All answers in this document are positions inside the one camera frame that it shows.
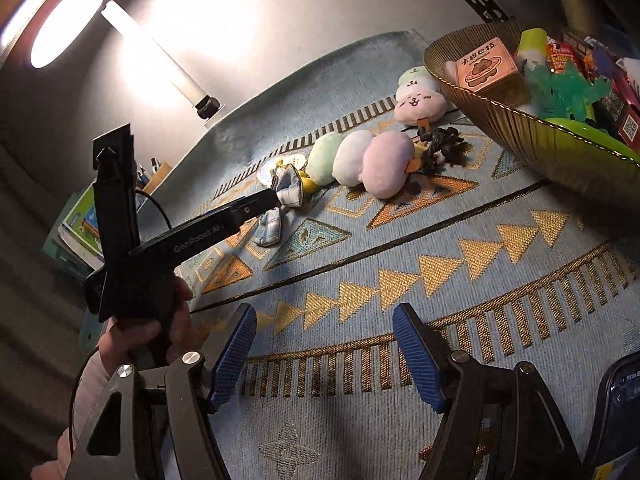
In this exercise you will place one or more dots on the blue patterned woven mat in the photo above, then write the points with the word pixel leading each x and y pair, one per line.
pixel 350 270

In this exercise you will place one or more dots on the three-ball dango plush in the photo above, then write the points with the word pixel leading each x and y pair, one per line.
pixel 360 160

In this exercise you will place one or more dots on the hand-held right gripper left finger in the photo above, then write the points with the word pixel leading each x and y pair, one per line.
pixel 230 355

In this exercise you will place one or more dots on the small face plush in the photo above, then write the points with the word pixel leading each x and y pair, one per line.
pixel 417 100

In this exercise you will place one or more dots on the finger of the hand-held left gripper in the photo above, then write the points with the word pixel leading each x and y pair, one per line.
pixel 260 203

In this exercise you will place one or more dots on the white tube lamp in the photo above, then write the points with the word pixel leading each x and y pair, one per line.
pixel 150 50

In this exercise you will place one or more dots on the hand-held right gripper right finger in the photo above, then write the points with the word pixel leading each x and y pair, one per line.
pixel 417 360

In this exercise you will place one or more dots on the black slotted spatula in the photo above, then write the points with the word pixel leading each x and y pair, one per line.
pixel 480 0

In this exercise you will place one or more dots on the red snack packets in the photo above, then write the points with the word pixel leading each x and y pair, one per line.
pixel 565 57

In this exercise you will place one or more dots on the wooden pen holder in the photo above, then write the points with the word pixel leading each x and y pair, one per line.
pixel 155 177

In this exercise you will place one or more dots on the person's left forearm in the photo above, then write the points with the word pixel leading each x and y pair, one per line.
pixel 85 400

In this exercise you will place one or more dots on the black figure toy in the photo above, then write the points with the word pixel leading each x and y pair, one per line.
pixel 442 145

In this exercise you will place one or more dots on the small pink printed box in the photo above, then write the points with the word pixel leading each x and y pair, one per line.
pixel 485 67

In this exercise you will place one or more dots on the white plate with yellow toy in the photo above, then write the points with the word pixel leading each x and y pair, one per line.
pixel 270 172

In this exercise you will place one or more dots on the green translucent figure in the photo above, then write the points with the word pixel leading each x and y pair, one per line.
pixel 565 85

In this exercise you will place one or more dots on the gold ribbed bowl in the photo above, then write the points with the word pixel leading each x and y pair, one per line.
pixel 525 130

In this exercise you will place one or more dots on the black webcam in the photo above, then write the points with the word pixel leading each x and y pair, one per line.
pixel 207 107

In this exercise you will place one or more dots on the white and yellow tube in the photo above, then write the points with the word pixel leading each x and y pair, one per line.
pixel 532 47

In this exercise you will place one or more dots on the row of books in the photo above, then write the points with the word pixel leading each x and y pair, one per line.
pixel 82 225

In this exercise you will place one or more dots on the round ceiling lamp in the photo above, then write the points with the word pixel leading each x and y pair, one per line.
pixel 70 22

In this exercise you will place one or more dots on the plaid fabric bow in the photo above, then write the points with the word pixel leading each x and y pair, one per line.
pixel 292 187

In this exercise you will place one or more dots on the person's left hand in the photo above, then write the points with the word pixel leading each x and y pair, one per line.
pixel 130 345

